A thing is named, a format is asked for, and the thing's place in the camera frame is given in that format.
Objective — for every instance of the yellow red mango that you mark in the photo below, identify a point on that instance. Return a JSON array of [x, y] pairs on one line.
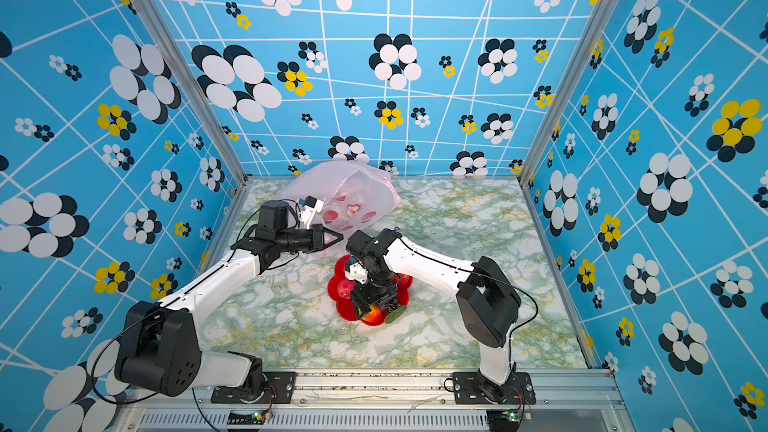
[[374, 317]]

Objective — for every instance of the pink plastic bag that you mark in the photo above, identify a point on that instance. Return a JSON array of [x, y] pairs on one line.
[[355, 194]]

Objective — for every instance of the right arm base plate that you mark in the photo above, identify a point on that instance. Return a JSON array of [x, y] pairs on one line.
[[472, 388]]

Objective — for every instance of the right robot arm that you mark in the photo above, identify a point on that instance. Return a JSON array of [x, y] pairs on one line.
[[489, 304]]

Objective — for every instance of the left aluminium corner post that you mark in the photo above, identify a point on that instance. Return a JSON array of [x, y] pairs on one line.
[[158, 28]]

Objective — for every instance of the red flower-shaped plate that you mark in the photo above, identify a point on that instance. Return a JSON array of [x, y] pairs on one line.
[[339, 289]]

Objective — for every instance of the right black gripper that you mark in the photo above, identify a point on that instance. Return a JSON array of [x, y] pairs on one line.
[[362, 300]]

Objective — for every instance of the right aluminium corner post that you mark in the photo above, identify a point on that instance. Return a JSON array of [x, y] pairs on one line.
[[576, 66]]

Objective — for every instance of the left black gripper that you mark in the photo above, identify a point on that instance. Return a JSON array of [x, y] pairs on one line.
[[316, 234]]

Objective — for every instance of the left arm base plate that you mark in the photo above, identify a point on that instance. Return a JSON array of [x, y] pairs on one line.
[[271, 388]]

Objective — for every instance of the aluminium front rail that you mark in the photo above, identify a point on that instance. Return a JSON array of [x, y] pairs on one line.
[[395, 400]]

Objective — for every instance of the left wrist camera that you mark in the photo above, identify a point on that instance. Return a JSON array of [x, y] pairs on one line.
[[309, 208]]

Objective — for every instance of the aluminium corner post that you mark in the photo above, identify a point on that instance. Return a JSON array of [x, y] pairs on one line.
[[576, 66], [158, 28]]

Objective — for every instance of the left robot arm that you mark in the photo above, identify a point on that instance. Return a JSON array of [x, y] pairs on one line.
[[160, 349]]

